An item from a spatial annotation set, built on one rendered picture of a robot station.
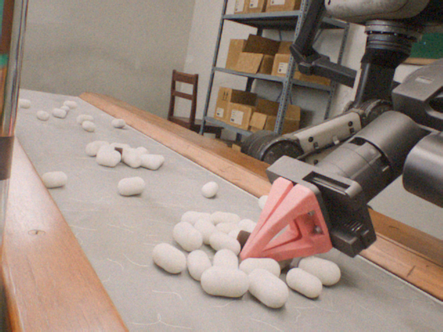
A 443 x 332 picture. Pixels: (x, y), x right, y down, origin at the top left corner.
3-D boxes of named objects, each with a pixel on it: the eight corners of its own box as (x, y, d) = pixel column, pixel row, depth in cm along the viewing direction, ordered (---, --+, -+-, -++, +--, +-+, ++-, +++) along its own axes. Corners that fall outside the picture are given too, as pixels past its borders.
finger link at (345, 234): (262, 257, 33) (351, 185, 36) (214, 222, 39) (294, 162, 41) (291, 317, 36) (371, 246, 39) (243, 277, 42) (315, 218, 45)
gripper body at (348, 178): (344, 196, 35) (406, 145, 37) (267, 164, 43) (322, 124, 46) (363, 255, 38) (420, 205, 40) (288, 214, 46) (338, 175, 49)
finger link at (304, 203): (244, 244, 35) (330, 176, 38) (201, 213, 41) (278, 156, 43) (273, 302, 38) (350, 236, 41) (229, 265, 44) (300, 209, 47)
